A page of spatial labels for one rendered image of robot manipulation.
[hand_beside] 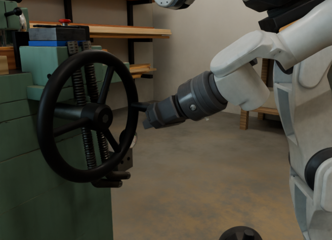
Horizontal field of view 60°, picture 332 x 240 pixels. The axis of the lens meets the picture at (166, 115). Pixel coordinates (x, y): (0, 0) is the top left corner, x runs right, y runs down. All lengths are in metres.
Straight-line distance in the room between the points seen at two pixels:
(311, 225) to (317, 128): 0.30
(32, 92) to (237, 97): 0.46
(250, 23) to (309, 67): 3.13
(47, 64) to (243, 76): 0.42
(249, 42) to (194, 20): 3.75
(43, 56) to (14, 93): 0.11
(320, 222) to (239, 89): 0.55
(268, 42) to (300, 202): 0.66
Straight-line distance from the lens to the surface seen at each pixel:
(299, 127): 0.85
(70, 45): 0.68
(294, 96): 0.80
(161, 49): 4.63
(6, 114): 0.73
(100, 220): 1.04
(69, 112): 0.68
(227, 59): 0.54
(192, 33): 4.28
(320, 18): 0.55
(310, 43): 0.54
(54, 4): 3.67
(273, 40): 0.54
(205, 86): 0.57
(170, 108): 0.61
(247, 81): 0.55
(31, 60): 0.75
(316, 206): 0.92
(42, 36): 0.72
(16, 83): 0.73
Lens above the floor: 0.97
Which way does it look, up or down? 15 degrees down
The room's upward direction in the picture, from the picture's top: straight up
